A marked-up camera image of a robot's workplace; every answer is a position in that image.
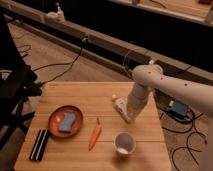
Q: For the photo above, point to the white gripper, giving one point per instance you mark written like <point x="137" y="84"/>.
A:
<point x="136" y="101"/>

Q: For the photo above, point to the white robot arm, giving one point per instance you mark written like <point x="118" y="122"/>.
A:
<point x="148" y="77"/>

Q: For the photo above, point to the blue electronics box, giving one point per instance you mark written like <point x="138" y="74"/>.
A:
<point x="178" y="108"/>

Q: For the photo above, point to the white paper cup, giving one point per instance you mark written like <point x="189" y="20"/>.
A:
<point x="124" y="144"/>

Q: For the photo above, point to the orange carrot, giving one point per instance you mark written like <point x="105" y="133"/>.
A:
<point x="95" y="135"/>

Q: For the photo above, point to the blue sponge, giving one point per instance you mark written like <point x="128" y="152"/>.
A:
<point x="67" y="122"/>

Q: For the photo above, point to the orange frying pan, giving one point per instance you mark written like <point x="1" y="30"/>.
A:
<point x="54" y="120"/>

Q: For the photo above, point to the black office chair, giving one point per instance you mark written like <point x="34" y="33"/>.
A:
<point x="16" y="88"/>

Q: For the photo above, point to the grey metal rail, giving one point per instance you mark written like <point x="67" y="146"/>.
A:
<point x="172" y="38"/>

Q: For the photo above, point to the white object on rail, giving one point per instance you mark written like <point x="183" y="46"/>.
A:
<point x="56" y="16"/>

